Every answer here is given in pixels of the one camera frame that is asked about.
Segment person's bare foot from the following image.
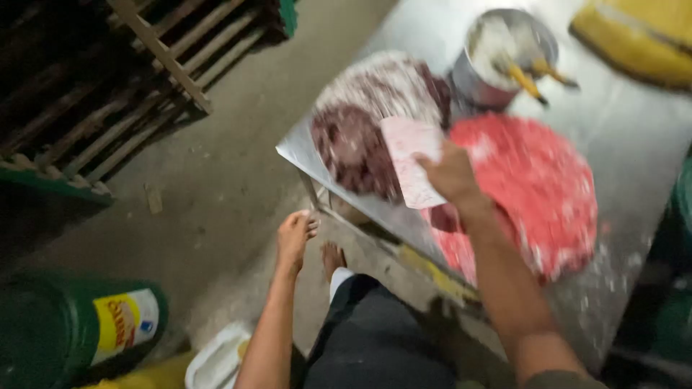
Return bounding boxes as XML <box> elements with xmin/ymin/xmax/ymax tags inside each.
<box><xmin>321</xmin><ymin>241</ymin><xmax>348</xmax><ymax>283</ymax></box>

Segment person's black trousers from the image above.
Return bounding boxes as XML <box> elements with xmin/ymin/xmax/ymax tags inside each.
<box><xmin>303</xmin><ymin>267</ymin><xmax>460</xmax><ymax>389</ymax></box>

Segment green container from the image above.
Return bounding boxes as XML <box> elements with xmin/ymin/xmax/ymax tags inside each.
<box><xmin>646</xmin><ymin>157</ymin><xmax>692</xmax><ymax>363</ymax></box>

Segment dark purple dough disc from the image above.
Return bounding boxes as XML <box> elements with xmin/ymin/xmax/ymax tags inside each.
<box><xmin>310</xmin><ymin>104</ymin><xmax>403</xmax><ymax>202</ymax></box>

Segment person's left hand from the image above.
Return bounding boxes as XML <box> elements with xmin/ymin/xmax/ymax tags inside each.
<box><xmin>276</xmin><ymin>210</ymin><xmax>320</xmax><ymax>277</ymax></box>

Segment round white floured tray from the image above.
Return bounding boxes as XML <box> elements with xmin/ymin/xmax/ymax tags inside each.
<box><xmin>314</xmin><ymin>50</ymin><xmax>454</xmax><ymax>136</ymax></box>

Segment yellow plastic basin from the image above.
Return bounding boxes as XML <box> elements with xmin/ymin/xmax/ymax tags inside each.
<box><xmin>569</xmin><ymin>0</ymin><xmax>692</xmax><ymax>91</ymax></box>

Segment person's right hand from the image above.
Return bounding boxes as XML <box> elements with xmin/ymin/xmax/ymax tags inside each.
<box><xmin>413</xmin><ymin>139</ymin><xmax>490</xmax><ymax>210</ymax></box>

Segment metal work table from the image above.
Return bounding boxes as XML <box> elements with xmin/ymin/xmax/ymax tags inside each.
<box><xmin>276</xmin><ymin>0</ymin><xmax>692</xmax><ymax>374</ymax></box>

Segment green drum with yellow label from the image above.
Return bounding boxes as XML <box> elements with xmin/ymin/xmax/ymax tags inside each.
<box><xmin>0</xmin><ymin>269</ymin><xmax>169</xmax><ymax>389</ymax></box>

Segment yellow-handled utensil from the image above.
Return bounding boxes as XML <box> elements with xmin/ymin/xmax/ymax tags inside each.
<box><xmin>500</xmin><ymin>57</ymin><xmax>549</xmax><ymax>107</ymax></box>
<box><xmin>532</xmin><ymin>58</ymin><xmax>580</xmax><ymax>90</ymax></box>

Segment white plastic scraper card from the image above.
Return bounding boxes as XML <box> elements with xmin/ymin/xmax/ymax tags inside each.
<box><xmin>380</xmin><ymin>116</ymin><xmax>448</xmax><ymax>210</ymax></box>

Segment metal pot of white flour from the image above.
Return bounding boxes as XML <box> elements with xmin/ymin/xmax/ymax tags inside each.
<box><xmin>450</xmin><ymin>8</ymin><xmax>560</xmax><ymax>109</ymax></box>

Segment white plastic container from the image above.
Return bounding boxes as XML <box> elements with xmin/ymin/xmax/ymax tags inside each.
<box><xmin>185</xmin><ymin>322</ymin><xmax>253</xmax><ymax>389</ymax></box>

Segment yellow plastic object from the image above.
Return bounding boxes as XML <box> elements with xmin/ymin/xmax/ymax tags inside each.
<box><xmin>76</xmin><ymin>351</ymin><xmax>196</xmax><ymax>389</ymax></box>

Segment red dough disc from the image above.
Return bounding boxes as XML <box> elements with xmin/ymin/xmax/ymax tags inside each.
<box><xmin>421</xmin><ymin>112</ymin><xmax>600</xmax><ymax>287</ymax></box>

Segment wooden slatted pallet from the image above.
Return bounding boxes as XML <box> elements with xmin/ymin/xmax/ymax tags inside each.
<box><xmin>0</xmin><ymin>0</ymin><xmax>298</xmax><ymax>184</ymax></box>

